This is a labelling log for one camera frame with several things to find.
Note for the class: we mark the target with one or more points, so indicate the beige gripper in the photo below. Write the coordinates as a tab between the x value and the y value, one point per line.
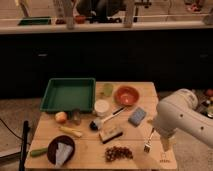
167	143

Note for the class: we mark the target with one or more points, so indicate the bunch of brown grapes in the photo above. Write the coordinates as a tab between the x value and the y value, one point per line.
115	152

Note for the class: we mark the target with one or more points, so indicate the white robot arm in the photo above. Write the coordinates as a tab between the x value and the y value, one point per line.
178	111

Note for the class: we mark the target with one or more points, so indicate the white paper cup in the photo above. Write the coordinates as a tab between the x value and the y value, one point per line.
101	107

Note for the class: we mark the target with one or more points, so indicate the green translucent cup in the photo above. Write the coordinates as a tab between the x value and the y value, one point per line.
107	89

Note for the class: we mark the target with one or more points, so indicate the silver fork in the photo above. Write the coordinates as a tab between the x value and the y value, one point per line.
147	145

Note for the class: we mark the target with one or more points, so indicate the blue sponge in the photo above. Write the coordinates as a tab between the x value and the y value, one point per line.
137	116

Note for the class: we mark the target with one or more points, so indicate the wooden block eraser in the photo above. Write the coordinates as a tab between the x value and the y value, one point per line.
108	135

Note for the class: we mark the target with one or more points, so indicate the yellow corn cob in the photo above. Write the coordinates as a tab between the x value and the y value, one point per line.
70	131

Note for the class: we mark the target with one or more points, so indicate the small glass jar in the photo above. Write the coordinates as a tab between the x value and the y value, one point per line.
76	116

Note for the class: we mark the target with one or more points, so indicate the white crumpled cloth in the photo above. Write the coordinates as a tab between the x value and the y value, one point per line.
62	153

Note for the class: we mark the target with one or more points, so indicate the peach fruit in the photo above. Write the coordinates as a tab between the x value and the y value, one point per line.
61	117

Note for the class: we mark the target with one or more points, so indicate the dark brown plate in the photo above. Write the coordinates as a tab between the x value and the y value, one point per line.
53	146

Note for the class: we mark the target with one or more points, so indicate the green plastic tray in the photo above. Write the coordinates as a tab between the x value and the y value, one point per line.
66	94

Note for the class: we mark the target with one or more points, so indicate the green cucumber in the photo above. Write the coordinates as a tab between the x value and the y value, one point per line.
38	152

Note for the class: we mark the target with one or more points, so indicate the black stand pole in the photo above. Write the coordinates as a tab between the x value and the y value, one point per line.
23	153

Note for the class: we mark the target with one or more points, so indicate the background orange bowl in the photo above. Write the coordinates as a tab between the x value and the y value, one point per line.
80	19

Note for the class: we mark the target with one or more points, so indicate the background green tray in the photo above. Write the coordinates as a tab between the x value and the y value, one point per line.
35	21

